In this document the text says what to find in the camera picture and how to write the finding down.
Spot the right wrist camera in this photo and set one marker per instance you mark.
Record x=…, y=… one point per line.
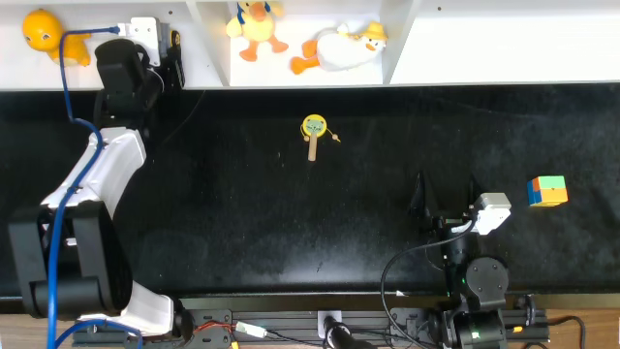
x=491, y=211

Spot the yellow rubber duck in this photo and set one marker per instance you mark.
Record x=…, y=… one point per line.
x=43, y=31

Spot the white shelf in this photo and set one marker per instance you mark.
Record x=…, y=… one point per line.
x=484, y=48

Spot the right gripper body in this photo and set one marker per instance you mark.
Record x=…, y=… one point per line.
x=450, y=224

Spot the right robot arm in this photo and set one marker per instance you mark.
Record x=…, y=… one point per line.
x=484, y=281

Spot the many-coloured puzzle cube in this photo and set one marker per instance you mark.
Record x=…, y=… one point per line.
x=549, y=191

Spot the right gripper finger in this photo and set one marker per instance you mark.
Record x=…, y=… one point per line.
x=472, y=194
x=424, y=208

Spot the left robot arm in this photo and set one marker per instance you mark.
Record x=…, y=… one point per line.
x=114, y=165

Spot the mounting rail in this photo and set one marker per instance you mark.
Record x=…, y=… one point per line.
x=290, y=322

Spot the white plush duck yellow hat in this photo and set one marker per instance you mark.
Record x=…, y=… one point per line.
x=344, y=51

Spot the yellow wooden rattle drum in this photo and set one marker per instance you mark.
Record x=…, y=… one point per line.
x=315, y=127

